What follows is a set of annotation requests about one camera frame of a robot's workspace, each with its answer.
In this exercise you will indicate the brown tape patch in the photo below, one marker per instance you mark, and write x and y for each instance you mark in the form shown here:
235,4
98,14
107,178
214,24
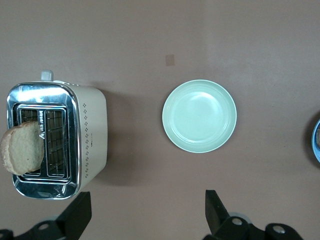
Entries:
170,60

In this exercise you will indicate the blue round plate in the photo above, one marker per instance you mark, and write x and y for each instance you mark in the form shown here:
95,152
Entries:
315,155

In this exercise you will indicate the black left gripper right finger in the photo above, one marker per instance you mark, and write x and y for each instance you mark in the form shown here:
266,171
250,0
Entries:
222,227

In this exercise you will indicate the pale green round plate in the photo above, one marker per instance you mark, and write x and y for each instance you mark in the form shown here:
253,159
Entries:
200,116

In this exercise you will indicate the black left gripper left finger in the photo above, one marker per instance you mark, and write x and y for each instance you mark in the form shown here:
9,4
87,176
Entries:
67,225

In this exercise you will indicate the cream chrome toaster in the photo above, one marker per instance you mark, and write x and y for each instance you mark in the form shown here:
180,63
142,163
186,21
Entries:
92,130

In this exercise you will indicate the round toasted bread slice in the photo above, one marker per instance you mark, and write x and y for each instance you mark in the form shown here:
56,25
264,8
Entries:
23,150

